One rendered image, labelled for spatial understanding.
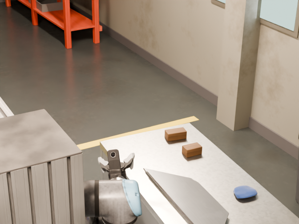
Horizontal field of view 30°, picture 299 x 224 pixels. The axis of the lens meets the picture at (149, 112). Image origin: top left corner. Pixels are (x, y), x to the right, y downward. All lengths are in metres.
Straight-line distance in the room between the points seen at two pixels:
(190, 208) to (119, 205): 0.99
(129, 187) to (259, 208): 1.16
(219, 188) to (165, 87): 3.79
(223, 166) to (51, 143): 1.90
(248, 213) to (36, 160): 1.68
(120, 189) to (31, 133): 0.49
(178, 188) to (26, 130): 1.58
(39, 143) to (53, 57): 6.28
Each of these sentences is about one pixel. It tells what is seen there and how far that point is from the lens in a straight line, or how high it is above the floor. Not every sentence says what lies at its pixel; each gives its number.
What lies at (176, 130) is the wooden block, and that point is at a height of 1.10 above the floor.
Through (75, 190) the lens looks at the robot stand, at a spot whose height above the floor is 1.93.
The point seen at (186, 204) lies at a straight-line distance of 2.73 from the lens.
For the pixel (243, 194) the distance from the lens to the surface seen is 2.84.
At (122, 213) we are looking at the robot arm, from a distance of 1.77.
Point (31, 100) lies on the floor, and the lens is 6.35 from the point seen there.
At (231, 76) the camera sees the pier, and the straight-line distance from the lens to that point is 5.55.
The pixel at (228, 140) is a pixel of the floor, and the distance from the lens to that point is 5.53.
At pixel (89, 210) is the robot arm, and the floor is 1.62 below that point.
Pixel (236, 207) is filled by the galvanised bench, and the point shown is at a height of 1.05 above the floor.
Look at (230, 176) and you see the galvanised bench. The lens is 3.01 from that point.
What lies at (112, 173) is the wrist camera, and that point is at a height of 1.47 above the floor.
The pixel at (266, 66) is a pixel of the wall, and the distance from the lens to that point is 5.43.
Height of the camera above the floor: 2.66
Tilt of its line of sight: 26 degrees down
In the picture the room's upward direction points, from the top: 1 degrees clockwise
